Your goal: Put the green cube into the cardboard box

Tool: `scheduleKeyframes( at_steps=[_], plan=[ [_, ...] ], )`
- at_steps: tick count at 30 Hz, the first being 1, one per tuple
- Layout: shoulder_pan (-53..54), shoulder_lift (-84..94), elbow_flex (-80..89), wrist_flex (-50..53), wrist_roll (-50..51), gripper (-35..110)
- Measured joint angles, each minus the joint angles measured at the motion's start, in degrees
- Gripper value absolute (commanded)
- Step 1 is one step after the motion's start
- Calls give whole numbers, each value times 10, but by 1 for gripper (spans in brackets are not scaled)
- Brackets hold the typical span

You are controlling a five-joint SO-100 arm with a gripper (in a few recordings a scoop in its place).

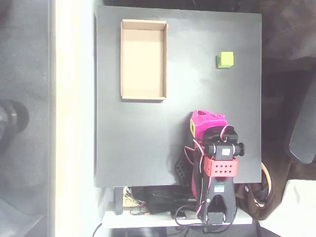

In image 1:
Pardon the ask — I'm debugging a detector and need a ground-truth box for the green cube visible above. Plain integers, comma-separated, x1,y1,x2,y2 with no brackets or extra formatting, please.
216,51,235,69

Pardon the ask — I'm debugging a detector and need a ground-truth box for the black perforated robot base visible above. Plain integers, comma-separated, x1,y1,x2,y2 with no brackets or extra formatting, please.
174,149,195,186

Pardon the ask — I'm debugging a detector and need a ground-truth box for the black office chair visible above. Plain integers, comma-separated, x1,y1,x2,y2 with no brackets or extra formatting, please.
283,71,316,165

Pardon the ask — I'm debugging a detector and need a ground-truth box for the black table clamp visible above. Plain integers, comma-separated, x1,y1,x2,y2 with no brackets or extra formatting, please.
113,187,124,216

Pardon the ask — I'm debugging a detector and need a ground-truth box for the small black plug connector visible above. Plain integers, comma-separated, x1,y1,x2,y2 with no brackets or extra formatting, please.
171,209,188,220

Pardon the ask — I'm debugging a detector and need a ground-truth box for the open cardboard box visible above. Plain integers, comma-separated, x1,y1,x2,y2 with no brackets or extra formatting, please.
120,19,169,101

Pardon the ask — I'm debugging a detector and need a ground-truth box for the dark brown cloth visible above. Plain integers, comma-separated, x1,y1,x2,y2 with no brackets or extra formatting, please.
261,0,316,72

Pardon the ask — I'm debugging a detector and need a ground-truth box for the brown bag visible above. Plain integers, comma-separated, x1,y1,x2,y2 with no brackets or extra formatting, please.
234,160,288,222

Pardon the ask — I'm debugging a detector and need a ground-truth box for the small beige controller board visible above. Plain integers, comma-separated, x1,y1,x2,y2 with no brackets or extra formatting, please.
123,187,147,208

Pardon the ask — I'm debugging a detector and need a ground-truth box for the red white forearm servo cable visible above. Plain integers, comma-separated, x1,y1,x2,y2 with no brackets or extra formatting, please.
195,170,214,217

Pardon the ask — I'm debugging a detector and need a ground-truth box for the red white shoulder servo cable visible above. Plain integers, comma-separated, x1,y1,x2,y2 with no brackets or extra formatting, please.
184,139,206,173

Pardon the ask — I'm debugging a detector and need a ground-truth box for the thick black floor cable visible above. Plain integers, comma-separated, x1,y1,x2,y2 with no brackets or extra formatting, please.
92,222,103,237

